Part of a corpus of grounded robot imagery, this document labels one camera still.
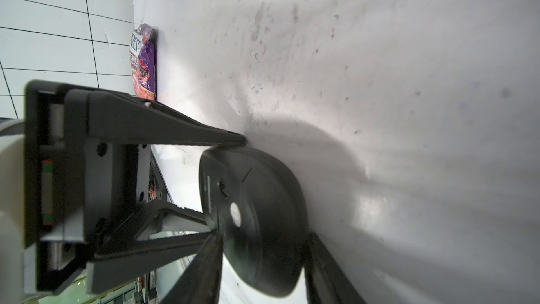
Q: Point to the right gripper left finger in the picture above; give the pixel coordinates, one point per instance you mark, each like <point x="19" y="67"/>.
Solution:
<point x="201" y="281"/>

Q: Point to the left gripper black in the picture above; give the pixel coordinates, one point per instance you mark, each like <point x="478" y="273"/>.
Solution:
<point x="87" y="169"/>

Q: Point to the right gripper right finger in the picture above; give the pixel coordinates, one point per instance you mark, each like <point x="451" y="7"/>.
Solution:
<point x="324" y="279"/>

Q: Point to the black wireless mouse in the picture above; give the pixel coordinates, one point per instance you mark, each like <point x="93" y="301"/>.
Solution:
<point x="256" y="203"/>

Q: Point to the purple candy bag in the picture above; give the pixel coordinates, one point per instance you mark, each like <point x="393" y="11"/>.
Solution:
<point x="142" y="55"/>

